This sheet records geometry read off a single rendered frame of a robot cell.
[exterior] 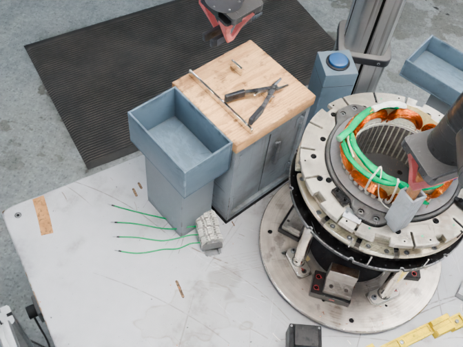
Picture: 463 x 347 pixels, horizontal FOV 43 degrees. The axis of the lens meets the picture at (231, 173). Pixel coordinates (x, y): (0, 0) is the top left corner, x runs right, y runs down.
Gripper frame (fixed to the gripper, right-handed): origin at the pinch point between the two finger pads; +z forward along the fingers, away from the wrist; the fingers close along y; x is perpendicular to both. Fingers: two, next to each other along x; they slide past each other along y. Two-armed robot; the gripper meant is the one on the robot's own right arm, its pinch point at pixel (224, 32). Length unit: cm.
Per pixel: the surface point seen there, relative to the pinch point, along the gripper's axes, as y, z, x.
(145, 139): 2.6, 13.2, -19.5
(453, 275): 56, 37, 21
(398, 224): 43.7, 2.9, -1.0
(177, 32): -99, 128, 65
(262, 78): 5.5, 11.7, 6.1
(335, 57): 8.8, 14.4, 23.6
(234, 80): 2.8, 11.6, 1.2
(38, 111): -95, 125, -9
